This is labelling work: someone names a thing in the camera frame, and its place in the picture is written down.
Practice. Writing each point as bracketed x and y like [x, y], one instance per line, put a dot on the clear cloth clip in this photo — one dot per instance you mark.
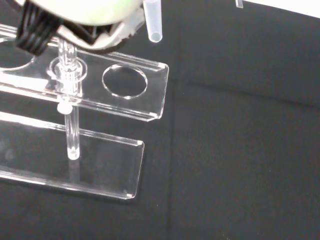
[239, 3]

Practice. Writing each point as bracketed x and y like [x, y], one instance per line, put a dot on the clear acrylic funnel stand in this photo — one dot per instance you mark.
[155, 95]

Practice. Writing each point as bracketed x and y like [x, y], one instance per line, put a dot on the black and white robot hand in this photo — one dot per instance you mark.
[82, 12]

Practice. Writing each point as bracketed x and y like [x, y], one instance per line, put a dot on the black cloth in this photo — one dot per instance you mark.
[225, 150]

